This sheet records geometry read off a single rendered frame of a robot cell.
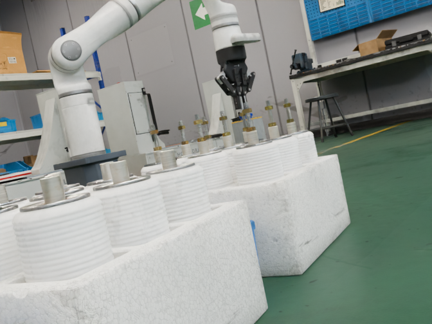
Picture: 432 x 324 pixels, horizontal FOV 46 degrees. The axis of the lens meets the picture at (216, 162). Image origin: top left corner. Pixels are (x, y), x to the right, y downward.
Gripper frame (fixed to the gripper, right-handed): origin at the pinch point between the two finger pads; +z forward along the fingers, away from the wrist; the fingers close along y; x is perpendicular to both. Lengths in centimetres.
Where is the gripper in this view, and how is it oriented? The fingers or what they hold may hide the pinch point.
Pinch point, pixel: (241, 103)
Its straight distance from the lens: 130.1
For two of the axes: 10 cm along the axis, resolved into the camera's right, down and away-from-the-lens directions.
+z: 2.0, 9.8, 0.6
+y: -7.3, 1.9, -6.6
